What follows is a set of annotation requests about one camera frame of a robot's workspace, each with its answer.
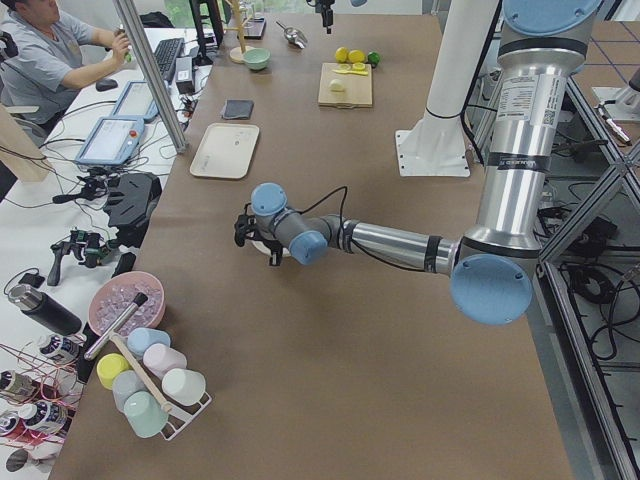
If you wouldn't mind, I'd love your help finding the white wire cup rack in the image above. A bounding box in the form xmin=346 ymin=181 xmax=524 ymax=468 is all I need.
xmin=160 ymin=392 xmax=214 ymax=441

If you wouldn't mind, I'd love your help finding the green lime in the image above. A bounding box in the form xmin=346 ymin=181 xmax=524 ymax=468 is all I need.
xmin=367 ymin=51 xmax=381 ymax=68

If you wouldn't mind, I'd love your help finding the round cream plate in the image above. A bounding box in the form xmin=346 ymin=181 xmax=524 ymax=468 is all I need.
xmin=251 ymin=240 xmax=290 ymax=258

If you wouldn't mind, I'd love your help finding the yellow lemon left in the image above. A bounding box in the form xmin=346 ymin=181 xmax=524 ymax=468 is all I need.
xmin=334 ymin=47 xmax=349 ymax=63

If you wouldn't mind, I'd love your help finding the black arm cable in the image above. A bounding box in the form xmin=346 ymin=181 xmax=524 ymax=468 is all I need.
xmin=299 ymin=186 xmax=451 ymax=274

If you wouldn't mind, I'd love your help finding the white bun on board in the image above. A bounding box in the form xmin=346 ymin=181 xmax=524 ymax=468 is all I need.
xmin=329 ymin=79 xmax=346 ymax=92

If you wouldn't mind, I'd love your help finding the aluminium frame post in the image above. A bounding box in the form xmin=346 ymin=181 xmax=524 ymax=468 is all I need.
xmin=113 ymin=0 xmax=188 ymax=154

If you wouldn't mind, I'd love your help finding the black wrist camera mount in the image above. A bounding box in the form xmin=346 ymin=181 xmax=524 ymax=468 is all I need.
xmin=234 ymin=203 xmax=256 ymax=247

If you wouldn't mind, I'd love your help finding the pink cup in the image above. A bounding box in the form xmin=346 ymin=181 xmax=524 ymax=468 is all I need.
xmin=143 ymin=343 xmax=187 ymax=380

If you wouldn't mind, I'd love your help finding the wooden cutting board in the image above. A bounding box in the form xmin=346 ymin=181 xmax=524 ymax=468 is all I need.
xmin=317 ymin=62 xmax=373 ymax=108

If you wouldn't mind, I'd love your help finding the pink bowl with ice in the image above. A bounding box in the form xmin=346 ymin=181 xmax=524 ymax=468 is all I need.
xmin=88 ymin=271 xmax=165 ymax=337

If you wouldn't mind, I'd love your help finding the black plastic stand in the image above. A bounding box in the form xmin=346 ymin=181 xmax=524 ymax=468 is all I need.
xmin=103 ymin=172 xmax=162 ymax=248

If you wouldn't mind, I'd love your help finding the blue teach pendant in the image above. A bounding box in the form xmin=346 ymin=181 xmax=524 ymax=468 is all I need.
xmin=111 ymin=80 xmax=159 ymax=123
xmin=74 ymin=116 xmax=145 ymax=166

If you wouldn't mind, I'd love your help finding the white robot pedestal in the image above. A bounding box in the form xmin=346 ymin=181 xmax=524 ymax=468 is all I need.
xmin=396 ymin=0 xmax=501 ymax=177

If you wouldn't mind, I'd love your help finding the wooden rack handle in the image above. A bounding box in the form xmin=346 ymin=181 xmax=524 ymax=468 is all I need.
xmin=110 ymin=333 xmax=172 ymax=413

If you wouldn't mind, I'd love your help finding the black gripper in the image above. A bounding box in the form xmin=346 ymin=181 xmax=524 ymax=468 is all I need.
xmin=306 ymin=0 xmax=335 ymax=34
xmin=259 ymin=239 xmax=284 ymax=266

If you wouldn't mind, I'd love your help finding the metal scoop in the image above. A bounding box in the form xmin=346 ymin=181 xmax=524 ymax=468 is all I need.
xmin=276 ymin=21 xmax=307 ymax=49

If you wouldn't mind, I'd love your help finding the seated person grey shirt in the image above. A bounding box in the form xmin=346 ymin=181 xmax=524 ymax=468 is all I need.
xmin=1 ymin=1 xmax=130 ymax=130

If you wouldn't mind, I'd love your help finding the black thermos bottle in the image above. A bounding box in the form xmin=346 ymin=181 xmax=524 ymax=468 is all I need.
xmin=7 ymin=284 xmax=82 ymax=336

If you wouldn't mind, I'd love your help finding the rectangular cream tray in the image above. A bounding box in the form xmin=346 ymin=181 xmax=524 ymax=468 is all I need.
xmin=189 ymin=123 xmax=260 ymax=180

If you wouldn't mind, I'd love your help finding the yellow lemon right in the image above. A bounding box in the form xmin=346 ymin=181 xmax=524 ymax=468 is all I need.
xmin=347 ymin=49 xmax=367 ymax=64

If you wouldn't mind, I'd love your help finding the light blue cup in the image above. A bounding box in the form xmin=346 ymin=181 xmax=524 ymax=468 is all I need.
xmin=126 ymin=327 xmax=171 ymax=360

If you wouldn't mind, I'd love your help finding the metal black muddler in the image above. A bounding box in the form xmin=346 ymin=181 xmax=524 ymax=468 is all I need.
xmin=83 ymin=292 xmax=148 ymax=361

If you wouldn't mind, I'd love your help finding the yellow lemon slice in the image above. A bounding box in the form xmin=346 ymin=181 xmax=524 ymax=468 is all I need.
xmin=332 ymin=62 xmax=369 ymax=76

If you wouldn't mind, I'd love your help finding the mint green cup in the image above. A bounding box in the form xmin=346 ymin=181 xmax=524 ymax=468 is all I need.
xmin=123 ymin=391 xmax=169 ymax=438

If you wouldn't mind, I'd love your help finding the wooden mug tree stand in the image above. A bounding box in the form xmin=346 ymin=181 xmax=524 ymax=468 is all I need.
xmin=224 ymin=0 xmax=254 ymax=64

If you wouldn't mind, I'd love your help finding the black computer mouse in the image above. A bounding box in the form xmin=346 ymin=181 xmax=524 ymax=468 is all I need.
xmin=95 ymin=78 xmax=118 ymax=92

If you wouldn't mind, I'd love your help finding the far blue teach pendant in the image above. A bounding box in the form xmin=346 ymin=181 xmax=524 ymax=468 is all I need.
xmin=111 ymin=80 xmax=159 ymax=123

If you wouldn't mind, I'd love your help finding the yellow cup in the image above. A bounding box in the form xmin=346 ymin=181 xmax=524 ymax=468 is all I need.
xmin=97 ymin=353 xmax=131 ymax=390

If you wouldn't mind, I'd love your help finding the mint green bowl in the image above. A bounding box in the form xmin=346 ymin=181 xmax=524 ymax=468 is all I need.
xmin=243 ymin=48 xmax=271 ymax=71

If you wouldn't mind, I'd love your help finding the black keyboard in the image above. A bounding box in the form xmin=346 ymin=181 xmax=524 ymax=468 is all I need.
xmin=154 ymin=37 xmax=185 ymax=83

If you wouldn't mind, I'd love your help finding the white cup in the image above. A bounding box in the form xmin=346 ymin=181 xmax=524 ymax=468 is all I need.
xmin=162 ymin=368 xmax=206 ymax=406

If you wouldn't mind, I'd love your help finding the near blue teach pendant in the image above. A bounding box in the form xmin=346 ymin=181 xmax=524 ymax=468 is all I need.
xmin=74 ymin=116 xmax=145 ymax=166

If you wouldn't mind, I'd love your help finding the dark grey folded cloth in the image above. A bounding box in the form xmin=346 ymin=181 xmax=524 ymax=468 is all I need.
xmin=221 ymin=99 xmax=254 ymax=120

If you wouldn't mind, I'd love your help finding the grey cup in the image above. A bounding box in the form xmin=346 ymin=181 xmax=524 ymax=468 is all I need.
xmin=112 ymin=370 xmax=147 ymax=413

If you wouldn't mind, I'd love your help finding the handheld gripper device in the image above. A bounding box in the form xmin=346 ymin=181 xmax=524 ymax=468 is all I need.
xmin=46 ymin=229 xmax=120 ymax=286

